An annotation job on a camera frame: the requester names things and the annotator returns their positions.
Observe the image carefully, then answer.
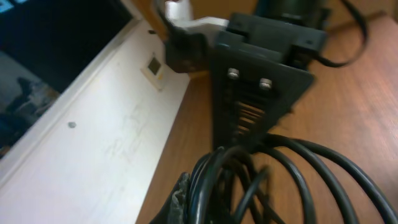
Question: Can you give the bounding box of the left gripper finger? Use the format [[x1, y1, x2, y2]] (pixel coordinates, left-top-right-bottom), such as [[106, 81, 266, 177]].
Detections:
[[149, 172, 190, 224]]

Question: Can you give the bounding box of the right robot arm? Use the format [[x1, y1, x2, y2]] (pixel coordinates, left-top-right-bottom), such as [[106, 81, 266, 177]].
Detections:
[[210, 1, 329, 147]]

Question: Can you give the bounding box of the dark window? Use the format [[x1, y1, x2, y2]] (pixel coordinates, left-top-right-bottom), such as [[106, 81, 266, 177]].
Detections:
[[1, 0, 133, 156]]

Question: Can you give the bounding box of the wall thermostat panel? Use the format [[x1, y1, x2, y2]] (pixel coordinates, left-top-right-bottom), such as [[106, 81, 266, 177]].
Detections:
[[141, 52, 165, 91]]

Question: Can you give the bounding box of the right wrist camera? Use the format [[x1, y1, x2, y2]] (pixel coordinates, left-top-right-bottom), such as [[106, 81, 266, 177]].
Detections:
[[155, 0, 229, 73]]

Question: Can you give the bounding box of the black USB cable bundle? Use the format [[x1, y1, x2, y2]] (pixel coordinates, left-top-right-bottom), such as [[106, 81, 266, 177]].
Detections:
[[186, 133, 398, 224]]

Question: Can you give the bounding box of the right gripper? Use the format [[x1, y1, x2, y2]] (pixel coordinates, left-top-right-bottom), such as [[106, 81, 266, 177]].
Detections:
[[210, 13, 326, 148]]

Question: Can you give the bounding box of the right camera cable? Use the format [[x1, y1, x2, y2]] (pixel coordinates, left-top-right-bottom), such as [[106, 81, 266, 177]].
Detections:
[[317, 0, 369, 68]]

